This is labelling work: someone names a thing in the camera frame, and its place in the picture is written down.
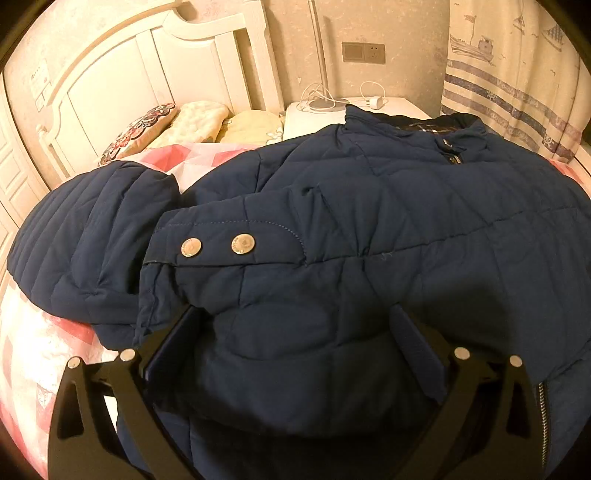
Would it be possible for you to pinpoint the white bedside table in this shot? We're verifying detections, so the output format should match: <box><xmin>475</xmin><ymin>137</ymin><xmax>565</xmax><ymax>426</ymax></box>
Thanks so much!
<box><xmin>283</xmin><ymin>97</ymin><xmax>429</xmax><ymax>140</ymax></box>

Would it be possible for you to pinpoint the navy blue quilted jacket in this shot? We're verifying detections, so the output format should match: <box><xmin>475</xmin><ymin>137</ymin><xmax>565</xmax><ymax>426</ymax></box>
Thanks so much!
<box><xmin>6</xmin><ymin>104</ymin><xmax>591</xmax><ymax>480</ymax></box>

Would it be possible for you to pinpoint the wall socket switch panel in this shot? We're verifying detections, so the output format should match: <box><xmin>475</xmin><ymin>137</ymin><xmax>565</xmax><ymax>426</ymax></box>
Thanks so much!
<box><xmin>342</xmin><ymin>42</ymin><xmax>386</xmax><ymax>65</ymax></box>

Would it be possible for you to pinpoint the cream fluffy pillow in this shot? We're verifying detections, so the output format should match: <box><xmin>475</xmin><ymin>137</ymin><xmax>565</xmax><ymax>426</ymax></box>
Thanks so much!
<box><xmin>147</xmin><ymin>100</ymin><xmax>229</xmax><ymax>149</ymax></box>

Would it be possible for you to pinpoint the floral patterned pillow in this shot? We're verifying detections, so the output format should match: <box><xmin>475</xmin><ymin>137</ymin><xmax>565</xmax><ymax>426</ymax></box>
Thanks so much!
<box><xmin>98</xmin><ymin>103</ymin><xmax>179</xmax><ymax>166</ymax></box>

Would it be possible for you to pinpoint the striped nautical curtain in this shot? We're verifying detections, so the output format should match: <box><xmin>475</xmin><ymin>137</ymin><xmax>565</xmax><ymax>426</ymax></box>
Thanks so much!
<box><xmin>441</xmin><ymin>0</ymin><xmax>590</xmax><ymax>163</ymax></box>

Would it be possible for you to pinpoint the lamp base with pole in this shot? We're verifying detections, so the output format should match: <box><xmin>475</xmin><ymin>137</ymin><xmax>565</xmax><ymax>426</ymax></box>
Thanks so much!
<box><xmin>297</xmin><ymin>0</ymin><xmax>348</xmax><ymax>113</ymax></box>

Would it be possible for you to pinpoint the white charger with cable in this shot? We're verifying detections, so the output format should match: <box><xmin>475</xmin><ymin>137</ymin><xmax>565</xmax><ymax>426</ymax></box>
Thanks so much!
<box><xmin>360</xmin><ymin>80</ymin><xmax>387</xmax><ymax>111</ymax></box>

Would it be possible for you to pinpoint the red white checkered bed sheet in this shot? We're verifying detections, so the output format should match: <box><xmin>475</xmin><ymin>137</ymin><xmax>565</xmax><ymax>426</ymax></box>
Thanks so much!
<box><xmin>0</xmin><ymin>142</ymin><xmax>591</xmax><ymax>480</ymax></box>

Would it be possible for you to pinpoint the white wooden headboard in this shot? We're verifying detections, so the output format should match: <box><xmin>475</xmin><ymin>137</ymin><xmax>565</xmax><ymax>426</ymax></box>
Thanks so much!
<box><xmin>4</xmin><ymin>1</ymin><xmax>284</xmax><ymax>187</ymax></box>

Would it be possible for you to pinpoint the yellow pillow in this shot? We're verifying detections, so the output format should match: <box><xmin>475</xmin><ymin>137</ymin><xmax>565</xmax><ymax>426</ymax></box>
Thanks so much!
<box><xmin>216</xmin><ymin>110</ymin><xmax>283</xmax><ymax>146</ymax></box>

